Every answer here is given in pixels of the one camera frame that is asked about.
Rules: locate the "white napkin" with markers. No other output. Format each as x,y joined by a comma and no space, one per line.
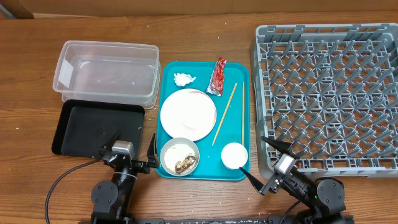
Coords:
183,79

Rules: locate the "grey metal bowl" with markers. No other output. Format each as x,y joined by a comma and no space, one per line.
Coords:
179,141

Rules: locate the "rice food waste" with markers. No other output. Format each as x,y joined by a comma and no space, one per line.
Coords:
179,158

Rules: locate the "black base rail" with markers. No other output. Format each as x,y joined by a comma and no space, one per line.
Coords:
214,221

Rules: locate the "teal serving tray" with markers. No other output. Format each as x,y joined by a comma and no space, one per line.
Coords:
236,123

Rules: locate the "white cup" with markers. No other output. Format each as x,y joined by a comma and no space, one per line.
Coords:
234,155

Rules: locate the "black tray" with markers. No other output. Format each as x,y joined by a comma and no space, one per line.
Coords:
84,127

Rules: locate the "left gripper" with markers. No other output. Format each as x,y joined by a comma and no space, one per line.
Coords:
144,167

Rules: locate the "wooden chopstick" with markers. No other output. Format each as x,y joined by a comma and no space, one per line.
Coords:
224,114

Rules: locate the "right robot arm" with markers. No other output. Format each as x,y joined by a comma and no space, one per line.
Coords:
318,201

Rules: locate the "pink shallow bowl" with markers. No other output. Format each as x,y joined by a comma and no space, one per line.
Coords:
188,113

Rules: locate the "grey dish rack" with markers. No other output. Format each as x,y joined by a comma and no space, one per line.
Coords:
330,90

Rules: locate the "clear plastic bin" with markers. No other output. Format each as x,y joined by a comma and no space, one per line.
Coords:
113,72

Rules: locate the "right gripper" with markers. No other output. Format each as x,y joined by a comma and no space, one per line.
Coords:
279,144

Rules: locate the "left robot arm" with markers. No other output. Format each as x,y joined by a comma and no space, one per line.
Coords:
111,198

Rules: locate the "red snack wrapper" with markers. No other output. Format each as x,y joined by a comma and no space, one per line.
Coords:
215,86

